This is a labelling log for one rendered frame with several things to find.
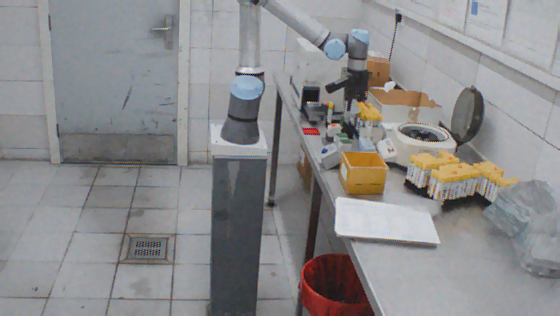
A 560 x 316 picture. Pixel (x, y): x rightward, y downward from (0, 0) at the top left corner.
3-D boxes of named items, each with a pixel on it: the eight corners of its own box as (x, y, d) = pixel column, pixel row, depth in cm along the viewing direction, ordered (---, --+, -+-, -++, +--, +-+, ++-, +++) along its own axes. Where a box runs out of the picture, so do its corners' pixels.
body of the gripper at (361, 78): (366, 102, 206) (371, 72, 201) (345, 100, 205) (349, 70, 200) (362, 96, 213) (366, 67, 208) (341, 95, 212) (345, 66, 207)
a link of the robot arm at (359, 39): (348, 27, 201) (369, 29, 201) (345, 54, 206) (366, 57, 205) (349, 30, 194) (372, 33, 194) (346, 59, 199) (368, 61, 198)
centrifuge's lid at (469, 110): (461, 77, 203) (479, 82, 203) (442, 134, 213) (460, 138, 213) (478, 93, 183) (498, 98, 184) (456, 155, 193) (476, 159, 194)
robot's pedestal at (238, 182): (210, 334, 230) (213, 157, 195) (209, 306, 248) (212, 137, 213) (254, 333, 233) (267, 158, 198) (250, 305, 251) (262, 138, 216)
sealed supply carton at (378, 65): (339, 76, 316) (342, 46, 308) (376, 79, 317) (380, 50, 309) (346, 91, 288) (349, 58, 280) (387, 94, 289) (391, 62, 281)
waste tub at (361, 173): (337, 177, 187) (340, 151, 183) (373, 177, 189) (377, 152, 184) (345, 194, 175) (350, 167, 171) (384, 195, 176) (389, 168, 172)
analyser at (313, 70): (290, 94, 274) (295, 37, 262) (341, 96, 278) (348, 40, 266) (300, 113, 246) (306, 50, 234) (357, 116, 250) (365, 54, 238)
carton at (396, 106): (361, 117, 249) (365, 86, 243) (417, 119, 253) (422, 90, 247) (376, 137, 227) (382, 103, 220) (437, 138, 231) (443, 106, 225)
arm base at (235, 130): (216, 141, 197) (220, 116, 193) (223, 127, 211) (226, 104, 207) (256, 148, 197) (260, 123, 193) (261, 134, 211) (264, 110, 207)
